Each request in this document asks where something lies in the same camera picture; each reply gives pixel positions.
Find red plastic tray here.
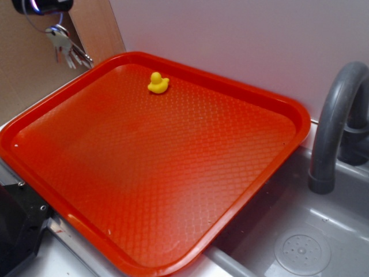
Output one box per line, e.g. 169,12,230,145
1,52,310,276

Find silver keys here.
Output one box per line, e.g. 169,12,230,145
21,0,95,70

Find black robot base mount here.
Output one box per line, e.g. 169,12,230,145
1,184,52,276

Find wooden board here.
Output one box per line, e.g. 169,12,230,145
69,0,126,66

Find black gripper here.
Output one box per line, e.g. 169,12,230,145
12,0,73,14

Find yellow rubber duck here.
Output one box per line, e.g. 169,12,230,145
148,72,170,94

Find grey plastic faucet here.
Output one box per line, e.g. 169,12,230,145
308,61,368,194

